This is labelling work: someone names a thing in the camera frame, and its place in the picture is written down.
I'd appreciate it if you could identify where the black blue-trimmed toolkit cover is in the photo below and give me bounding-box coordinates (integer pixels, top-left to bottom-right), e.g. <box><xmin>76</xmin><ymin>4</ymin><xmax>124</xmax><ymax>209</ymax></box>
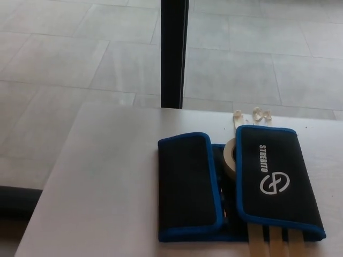
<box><xmin>157</xmin><ymin>125</ymin><xmax>327</xmax><ymax>243</ymax></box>

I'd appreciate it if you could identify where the beige masking tape roll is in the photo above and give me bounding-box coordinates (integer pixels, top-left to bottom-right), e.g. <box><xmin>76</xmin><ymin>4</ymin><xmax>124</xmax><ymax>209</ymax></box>
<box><xmin>223</xmin><ymin>138</ymin><xmax>237</xmax><ymax>180</ymax></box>

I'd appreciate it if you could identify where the black vertical post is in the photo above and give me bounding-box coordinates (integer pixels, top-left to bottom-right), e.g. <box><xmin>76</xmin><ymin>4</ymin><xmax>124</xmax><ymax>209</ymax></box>
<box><xmin>160</xmin><ymin>0</ymin><xmax>190</xmax><ymax>109</ymax></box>

